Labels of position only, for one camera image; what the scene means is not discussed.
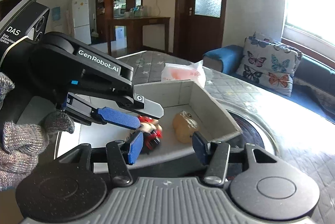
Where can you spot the grey gloved hand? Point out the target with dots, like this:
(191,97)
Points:
(23,141)

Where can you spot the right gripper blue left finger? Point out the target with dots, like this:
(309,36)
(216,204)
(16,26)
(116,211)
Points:
(133,147)

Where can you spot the butterfly print cushion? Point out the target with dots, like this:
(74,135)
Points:
(269,64)

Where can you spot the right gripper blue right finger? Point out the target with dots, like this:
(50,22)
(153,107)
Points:
(201,147)

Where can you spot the white cardboard box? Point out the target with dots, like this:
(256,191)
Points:
(214,122)

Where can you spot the white refrigerator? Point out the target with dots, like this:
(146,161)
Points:
(81,21)

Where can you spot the blue sofa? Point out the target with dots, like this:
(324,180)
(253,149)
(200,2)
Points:
(304,81)

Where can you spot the window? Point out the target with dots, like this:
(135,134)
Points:
(310,23)

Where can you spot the brown peanut toy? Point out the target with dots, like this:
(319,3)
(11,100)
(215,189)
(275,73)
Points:
(184,126)

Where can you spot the dark wooden table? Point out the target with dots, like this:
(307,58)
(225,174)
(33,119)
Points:
(135,30)

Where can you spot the dark wooden door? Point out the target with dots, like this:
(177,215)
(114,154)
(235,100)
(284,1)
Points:
(198,27)

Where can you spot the pink tissue pack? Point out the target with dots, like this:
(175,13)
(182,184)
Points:
(194,72)

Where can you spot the red black toy car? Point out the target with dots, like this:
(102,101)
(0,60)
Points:
(152,133)

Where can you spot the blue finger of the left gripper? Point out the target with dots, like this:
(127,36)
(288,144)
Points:
(108,115)
(146,107)

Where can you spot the round metal tray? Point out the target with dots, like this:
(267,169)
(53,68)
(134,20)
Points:
(252,132)

